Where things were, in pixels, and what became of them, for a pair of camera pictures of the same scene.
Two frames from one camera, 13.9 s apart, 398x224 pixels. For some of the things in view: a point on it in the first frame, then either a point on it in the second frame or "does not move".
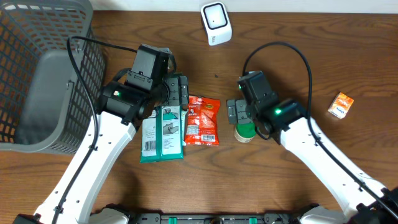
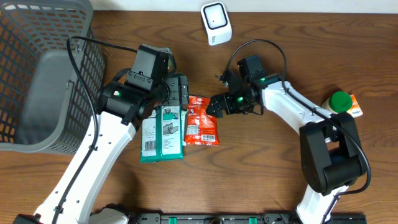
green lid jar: x=245 y=132 → x=340 y=101
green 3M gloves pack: x=163 y=134 does not move
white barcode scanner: x=218 y=23 does not move
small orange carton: x=340 y=105 → x=355 y=110
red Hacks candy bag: x=203 y=121 does not move
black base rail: x=192 y=218 does not move
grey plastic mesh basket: x=44 y=107 does not move
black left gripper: x=178 y=91 does not move
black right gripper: x=240 y=116 → x=216 y=99
